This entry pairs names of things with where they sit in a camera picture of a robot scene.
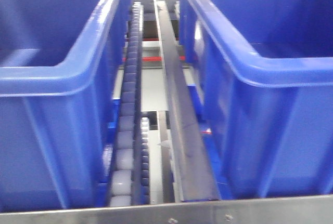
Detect white roller track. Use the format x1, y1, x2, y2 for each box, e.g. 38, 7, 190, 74
109, 2, 143, 207

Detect right steel shelf rack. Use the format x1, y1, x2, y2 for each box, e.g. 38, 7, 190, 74
1, 195, 332, 223

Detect blue target bin left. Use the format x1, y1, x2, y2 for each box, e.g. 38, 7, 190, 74
1, 0, 131, 212

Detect blue target bin right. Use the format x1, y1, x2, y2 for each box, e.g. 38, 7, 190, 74
180, 0, 332, 200

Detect steel divider rail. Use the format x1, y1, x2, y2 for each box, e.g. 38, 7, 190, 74
153, 0, 221, 202

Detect blue target bin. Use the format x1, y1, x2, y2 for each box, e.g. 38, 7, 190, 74
180, 0, 332, 200
1, 0, 131, 212

